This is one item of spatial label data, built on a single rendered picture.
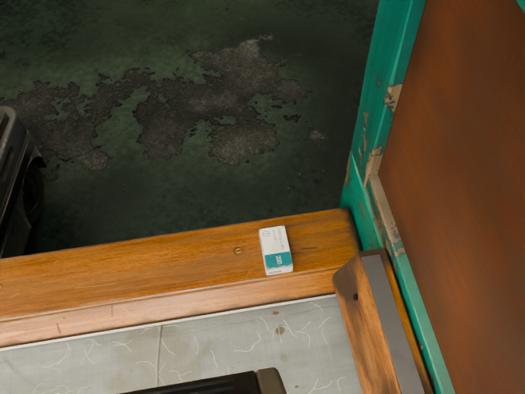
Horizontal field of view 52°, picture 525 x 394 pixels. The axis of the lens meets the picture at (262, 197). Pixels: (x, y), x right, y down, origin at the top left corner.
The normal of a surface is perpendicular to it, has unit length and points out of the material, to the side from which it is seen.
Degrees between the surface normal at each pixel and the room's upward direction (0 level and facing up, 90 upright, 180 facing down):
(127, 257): 0
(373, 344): 67
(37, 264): 0
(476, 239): 90
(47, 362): 0
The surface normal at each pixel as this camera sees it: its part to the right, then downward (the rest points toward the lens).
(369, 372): -0.91, -0.07
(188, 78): -0.01, -0.55
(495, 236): -0.99, 0.15
